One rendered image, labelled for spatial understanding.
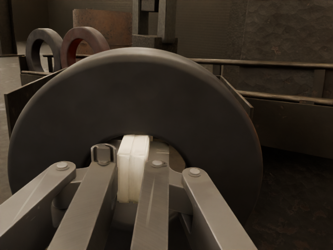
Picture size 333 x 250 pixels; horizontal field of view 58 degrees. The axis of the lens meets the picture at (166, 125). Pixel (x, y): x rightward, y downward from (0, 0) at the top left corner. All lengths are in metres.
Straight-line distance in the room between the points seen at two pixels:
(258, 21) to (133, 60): 0.52
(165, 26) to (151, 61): 5.53
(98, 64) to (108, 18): 2.81
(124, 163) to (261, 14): 0.54
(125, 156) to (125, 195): 0.02
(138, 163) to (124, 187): 0.02
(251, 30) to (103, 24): 2.38
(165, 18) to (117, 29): 2.77
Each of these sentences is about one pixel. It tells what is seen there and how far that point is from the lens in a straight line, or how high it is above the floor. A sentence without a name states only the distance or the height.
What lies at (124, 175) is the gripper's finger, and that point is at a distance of 0.16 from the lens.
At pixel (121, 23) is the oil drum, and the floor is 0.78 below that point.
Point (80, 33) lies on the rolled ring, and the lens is 0.87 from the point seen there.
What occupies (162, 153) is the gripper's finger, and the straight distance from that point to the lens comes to 0.17.
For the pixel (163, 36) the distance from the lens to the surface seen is 5.70.
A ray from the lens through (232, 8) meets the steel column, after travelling 3.36.
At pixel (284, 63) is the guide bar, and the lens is 0.63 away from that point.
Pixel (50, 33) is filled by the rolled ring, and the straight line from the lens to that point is 0.98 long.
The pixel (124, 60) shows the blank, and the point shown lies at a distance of 0.16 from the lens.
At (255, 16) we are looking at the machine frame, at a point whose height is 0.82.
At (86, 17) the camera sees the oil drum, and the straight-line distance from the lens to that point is 3.00.
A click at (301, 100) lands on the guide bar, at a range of 0.55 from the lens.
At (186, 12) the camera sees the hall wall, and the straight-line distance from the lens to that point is 7.82.
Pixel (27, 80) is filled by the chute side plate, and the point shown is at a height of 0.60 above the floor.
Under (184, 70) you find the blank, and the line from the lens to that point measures 0.16.
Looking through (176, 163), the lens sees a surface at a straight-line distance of 0.45.
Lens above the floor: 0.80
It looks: 19 degrees down
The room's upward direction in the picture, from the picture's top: 3 degrees clockwise
